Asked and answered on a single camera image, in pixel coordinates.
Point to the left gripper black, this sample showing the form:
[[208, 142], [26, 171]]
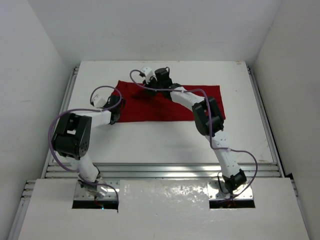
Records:
[[117, 107]]

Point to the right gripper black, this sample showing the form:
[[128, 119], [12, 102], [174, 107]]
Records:
[[154, 79]]

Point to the red t-shirt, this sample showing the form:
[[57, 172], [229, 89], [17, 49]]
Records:
[[142, 107]]

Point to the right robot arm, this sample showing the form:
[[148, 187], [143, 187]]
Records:
[[207, 117]]

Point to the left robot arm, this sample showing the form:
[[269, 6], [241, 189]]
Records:
[[72, 135]]

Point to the white foam panel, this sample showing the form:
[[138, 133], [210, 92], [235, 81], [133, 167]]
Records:
[[176, 196]]

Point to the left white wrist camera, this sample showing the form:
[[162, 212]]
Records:
[[98, 101]]

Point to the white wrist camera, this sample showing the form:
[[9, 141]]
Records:
[[98, 101], [147, 73]]

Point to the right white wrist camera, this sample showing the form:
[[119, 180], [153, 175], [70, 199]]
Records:
[[147, 73]]

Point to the aluminium front rail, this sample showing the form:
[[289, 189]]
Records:
[[182, 171]]

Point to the right aluminium side rail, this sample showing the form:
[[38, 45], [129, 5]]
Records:
[[266, 124]]

